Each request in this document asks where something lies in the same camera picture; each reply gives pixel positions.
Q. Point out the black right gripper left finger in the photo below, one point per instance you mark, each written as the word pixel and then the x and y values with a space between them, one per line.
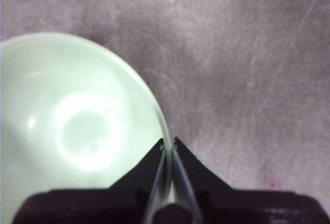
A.
pixel 116 206

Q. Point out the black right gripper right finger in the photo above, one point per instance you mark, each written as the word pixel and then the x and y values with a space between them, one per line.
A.
pixel 232 206

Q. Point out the pale green bowl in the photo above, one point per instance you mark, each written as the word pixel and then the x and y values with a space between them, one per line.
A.
pixel 77 100

